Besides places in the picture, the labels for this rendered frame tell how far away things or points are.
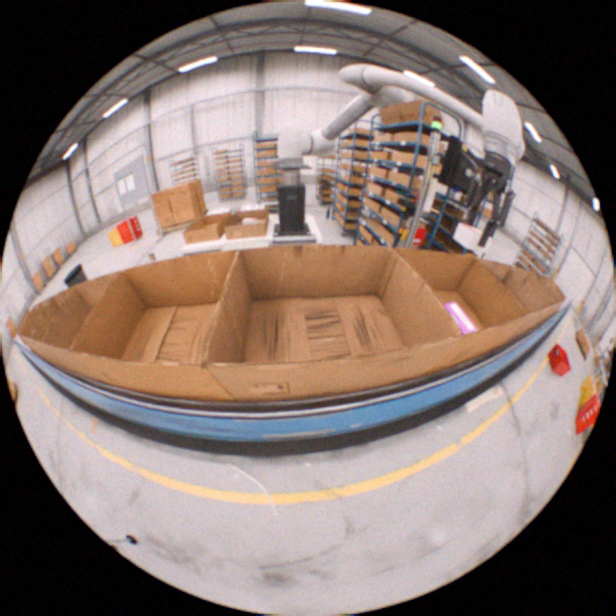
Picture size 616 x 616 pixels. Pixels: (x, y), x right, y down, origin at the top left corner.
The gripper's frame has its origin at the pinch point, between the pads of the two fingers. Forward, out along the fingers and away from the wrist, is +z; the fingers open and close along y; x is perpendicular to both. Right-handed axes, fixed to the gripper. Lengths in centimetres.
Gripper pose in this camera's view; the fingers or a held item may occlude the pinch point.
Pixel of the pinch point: (477, 230)
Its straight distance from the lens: 56.6
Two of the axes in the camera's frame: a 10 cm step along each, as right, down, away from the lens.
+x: 9.9, -0.6, 1.0
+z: -0.3, 7.0, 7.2
